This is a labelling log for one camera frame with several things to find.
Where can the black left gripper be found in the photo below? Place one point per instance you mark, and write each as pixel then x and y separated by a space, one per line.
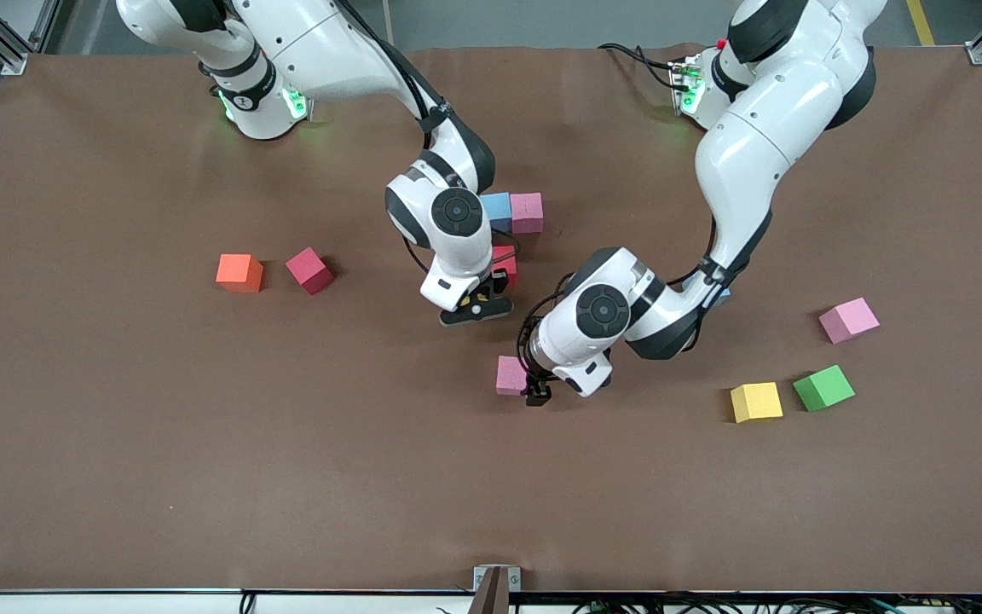
pixel 535 391

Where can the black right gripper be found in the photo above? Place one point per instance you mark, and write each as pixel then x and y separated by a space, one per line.
pixel 501 276

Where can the pink foam cube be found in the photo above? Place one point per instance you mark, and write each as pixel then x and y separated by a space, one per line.
pixel 527 213
pixel 508 375
pixel 849 320

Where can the red foam cube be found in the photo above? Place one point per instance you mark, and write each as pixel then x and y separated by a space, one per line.
pixel 506 256

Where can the blue foam cube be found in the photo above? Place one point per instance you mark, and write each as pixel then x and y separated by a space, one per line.
pixel 724 296
pixel 499 209

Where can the crimson foam cube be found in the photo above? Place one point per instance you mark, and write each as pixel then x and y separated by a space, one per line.
pixel 308 269

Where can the green foam cube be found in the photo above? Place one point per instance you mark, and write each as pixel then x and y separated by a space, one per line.
pixel 822 388

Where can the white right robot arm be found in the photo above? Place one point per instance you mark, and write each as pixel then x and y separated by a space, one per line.
pixel 329 43

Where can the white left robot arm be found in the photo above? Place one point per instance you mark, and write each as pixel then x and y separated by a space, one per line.
pixel 755 128

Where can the brown table mat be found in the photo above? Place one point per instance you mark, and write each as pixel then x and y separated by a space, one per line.
pixel 491 495

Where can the orange foam cube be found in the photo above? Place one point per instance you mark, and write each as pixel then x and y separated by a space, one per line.
pixel 238 271

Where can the metal table edge bracket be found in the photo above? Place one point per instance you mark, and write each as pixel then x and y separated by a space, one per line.
pixel 495 588

